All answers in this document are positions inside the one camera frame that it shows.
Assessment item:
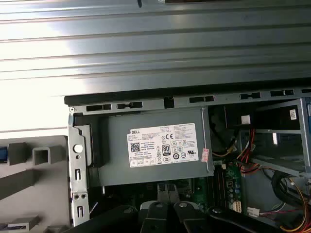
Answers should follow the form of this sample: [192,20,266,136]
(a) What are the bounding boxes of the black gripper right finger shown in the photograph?
[168,184,290,233]

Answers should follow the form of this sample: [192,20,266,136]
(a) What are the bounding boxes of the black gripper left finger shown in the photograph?
[62,184,170,233]

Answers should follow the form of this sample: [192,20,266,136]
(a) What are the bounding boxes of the green motherboard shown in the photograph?
[102,161,247,219]

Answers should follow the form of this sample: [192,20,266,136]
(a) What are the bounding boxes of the grey power supply unit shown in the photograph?
[72,108,214,187]

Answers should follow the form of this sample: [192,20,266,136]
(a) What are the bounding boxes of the grey parts rack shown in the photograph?
[0,134,73,233]

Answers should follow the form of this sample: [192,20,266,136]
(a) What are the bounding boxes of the black open PC case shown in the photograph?
[64,77,311,233]

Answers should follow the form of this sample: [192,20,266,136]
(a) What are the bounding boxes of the metal drive cage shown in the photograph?
[250,97,311,178]

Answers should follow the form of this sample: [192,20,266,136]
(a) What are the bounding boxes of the black cable bundle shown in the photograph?
[271,169,311,219]

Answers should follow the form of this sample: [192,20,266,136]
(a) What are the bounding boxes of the orange red wire bundle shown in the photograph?
[237,128,269,176]

